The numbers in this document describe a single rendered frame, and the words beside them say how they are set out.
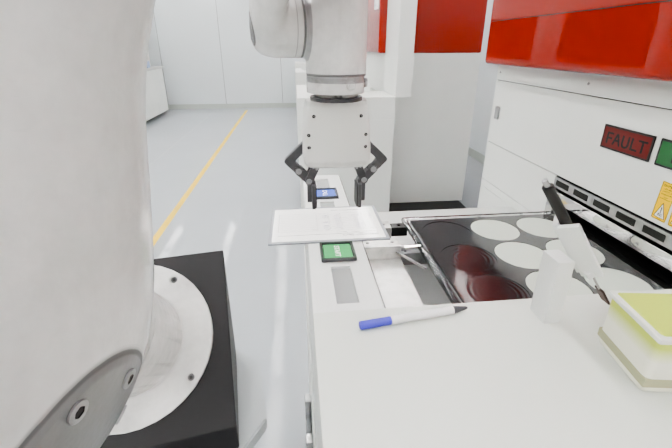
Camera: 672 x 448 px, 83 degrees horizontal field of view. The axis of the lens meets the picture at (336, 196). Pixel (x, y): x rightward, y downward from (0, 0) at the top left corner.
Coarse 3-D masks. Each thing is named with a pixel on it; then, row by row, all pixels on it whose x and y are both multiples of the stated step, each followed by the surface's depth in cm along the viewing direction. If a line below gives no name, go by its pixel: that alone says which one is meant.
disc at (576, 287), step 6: (528, 276) 66; (534, 276) 66; (528, 282) 65; (534, 282) 65; (570, 282) 65; (576, 282) 65; (534, 288) 63; (570, 288) 63; (576, 288) 63; (582, 288) 63; (588, 288) 63; (570, 294) 61; (576, 294) 61; (582, 294) 61
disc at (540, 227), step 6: (522, 222) 86; (528, 222) 86; (534, 222) 86; (540, 222) 86; (546, 222) 86; (552, 222) 86; (522, 228) 84; (528, 228) 84; (534, 228) 84; (540, 228) 84; (546, 228) 84; (552, 228) 84; (534, 234) 81; (540, 234) 81; (546, 234) 81; (552, 234) 81
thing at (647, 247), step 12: (564, 204) 90; (576, 204) 86; (588, 216) 83; (600, 216) 79; (600, 228) 79; (612, 228) 76; (624, 228) 74; (624, 240) 74; (636, 240) 71; (648, 240) 70; (648, 252) 69; (660, 252) 66; (660, 264) 66
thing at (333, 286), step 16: (320, 176) 98; (336, 176) 98; (304, 192) 87; (320, 256) 61; (320, 272) 57; (336, 272) 57; (352, 272) 57; (368, 272) 57; (320, 288) 53; (336, 288) 54; (352, 288) 54; (368, 288) 53; (320, 304) 50; (336, 304) 50; (352, 304) 50; (368, 304) 50
